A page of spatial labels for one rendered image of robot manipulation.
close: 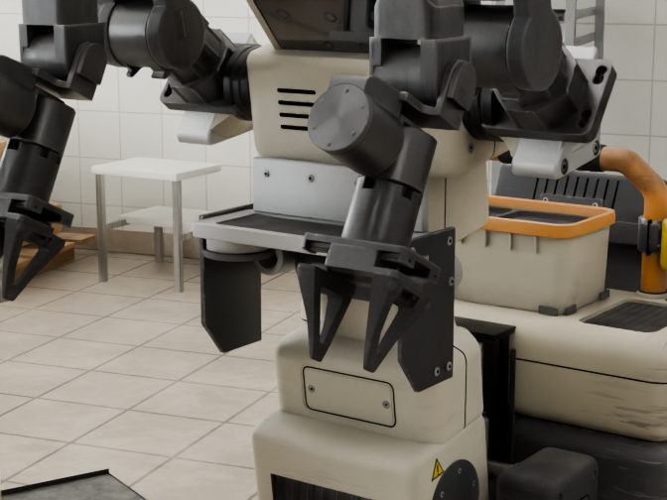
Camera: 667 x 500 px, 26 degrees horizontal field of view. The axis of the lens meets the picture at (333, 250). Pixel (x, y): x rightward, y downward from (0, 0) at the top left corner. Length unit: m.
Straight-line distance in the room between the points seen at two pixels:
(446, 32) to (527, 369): 0.65
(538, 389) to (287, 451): 0.33
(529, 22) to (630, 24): 4.07
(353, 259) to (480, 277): 0.67
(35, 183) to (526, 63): 0.50
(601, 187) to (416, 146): 0.83
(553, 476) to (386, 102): 0.61
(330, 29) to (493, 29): 0.26
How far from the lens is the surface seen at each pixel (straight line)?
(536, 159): 1.42
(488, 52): 1.31
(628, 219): 1.98
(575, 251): 1.79
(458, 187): 1.58
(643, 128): 5.39
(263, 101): 1.59
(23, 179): 1.46
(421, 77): 1.21
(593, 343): 1.72
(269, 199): 1.58
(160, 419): 4.01
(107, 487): 3.48
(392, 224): 1.18
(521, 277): 1.80
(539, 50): 1.32
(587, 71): 1.44
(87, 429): 3.95
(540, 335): 1.75
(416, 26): 1.21
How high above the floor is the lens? 1.25
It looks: 12 degrees down
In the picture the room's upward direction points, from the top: straight up
